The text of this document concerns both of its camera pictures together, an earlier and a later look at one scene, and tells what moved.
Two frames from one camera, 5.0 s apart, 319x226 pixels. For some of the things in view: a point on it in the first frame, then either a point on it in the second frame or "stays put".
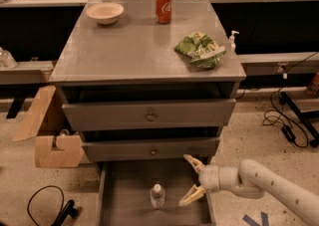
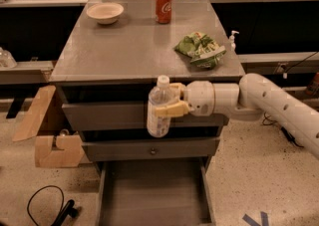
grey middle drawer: x=151 y=150 stays put
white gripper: x=208 y=177 to x=199 y=98
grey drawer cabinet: x=148 y=83 stays put
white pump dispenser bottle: x=231 y=39 stays put
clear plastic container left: x=7 y=61 stays put
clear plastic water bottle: x=157 y=196 to x=162 y=95
